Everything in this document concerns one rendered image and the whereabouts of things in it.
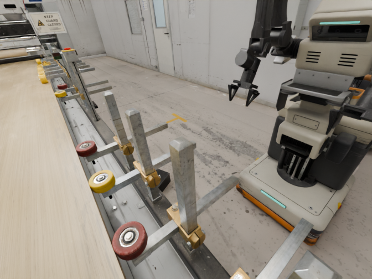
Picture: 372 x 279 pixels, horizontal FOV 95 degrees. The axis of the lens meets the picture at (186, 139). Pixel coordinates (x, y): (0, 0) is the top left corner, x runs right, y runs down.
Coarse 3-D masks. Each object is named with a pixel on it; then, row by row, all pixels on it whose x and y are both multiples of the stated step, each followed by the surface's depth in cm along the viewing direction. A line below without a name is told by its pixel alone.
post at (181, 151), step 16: (176, 144) 32; (192, 144) 33; (176, 160) 34; (192, 160) 35; (176, 176) 37; (192, 176) 37; (176, 192) 42; (192, 192) 40; (192, 208) 43; (192, 224) 47
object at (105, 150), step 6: (156, 126) 94; (162, 126) 95; (150, 132) 92; (156, 132) 94; (108, 144) 83; (114, 144) 83; (102, 150) 80; (108, 150) 81; (114, 150) 83; (90, 156) 77; (96, 156) 79
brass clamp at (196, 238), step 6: (168, 210) 55; (168, 216) 57; (174, 216) 53; (174, 222) 53; (180, 222) 52; (180, 228) 50; (198, 228) 50; (180, 234) 53; (186, 234) 49; (192, 234) 48; (198, 234) 48; (204, 234) 50; (186, 240) 50; (192, 240) 48; (198, 240) 48; (192, 246) 48; (198, 246) 50
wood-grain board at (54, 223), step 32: (32, 64) 277; (0, 96) 145; (32, 96) 139; (0, 128) 96; (32, 128) 93; (64, 128) 90; (0, 160) 71; (32, 160) 70; (64, 160) 69; (0, 192) 57; (32, 192) 56; (64, 192) 55; (0, 224) 47; (32, 224) 47; (64, 224) 46; (96, 224) 45; (0, 256) 40; (32, 256) 40; (64, 256) 40; (96, 256) 39
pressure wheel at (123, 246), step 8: (128, 224) 44; (136, 224) 44; (120, 232) 43; (128, 232) 42; (136, 232) 42; (144, 232) 42; (112, 240) 41; (120, 240) 41; (128, 240) 41; (136, 240) 41; (144, 240) 41; (120, 248) 40; (128, 248) 39; (136, 248) 39; (144, 248) 42; (120, 256) 39; (128, 256) 39; (136, 256) 40
